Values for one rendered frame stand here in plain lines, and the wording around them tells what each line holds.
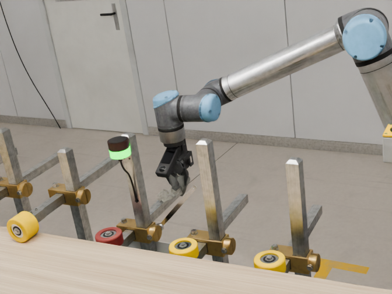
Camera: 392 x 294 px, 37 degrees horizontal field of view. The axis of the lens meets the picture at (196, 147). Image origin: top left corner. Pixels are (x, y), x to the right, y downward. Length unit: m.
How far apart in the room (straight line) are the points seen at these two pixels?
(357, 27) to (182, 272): 0.81
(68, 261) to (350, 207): 2.27
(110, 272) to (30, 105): 4.54
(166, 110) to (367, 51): 0.67
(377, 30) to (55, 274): 1.08
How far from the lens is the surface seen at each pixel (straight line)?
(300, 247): 1.60
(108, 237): 1.73
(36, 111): 6.00
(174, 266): 1.55
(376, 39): 1.69
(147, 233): 1.81
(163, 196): 1.98
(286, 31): 4.24
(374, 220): 3.49
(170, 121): 1.95
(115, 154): 1.66
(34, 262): 1.72
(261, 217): 3.57
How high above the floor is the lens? 1.73
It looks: 21 degrees down
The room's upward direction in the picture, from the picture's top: 8 degrees counter-clockwise
